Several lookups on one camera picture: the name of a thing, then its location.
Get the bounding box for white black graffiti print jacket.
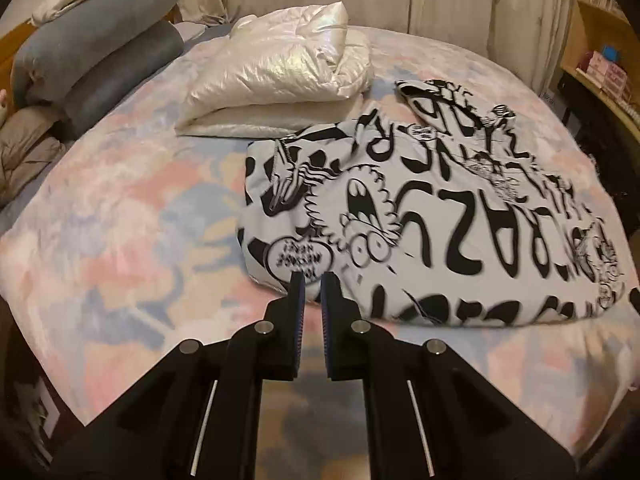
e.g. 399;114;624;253
239;79;639;327

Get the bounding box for pastel patchwork bed cover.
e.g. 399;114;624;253
1;29;639;478

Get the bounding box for lower blue bolster pillow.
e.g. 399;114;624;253
58;21;184;140

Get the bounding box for blue bolster pillow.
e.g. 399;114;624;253
58;21;184;140
11;0;178;110

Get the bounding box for white shiny folded puffer jacket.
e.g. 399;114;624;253
176;1;373;139

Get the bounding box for pink storage boxes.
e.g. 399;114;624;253
577;51;639;103

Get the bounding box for upper blue bolster pillow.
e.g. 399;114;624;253
11;0;178;110

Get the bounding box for blue box on shelf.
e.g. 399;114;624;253
601;46;620;63

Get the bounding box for curved wooden shelf unit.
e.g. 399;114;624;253
561;0;639;162

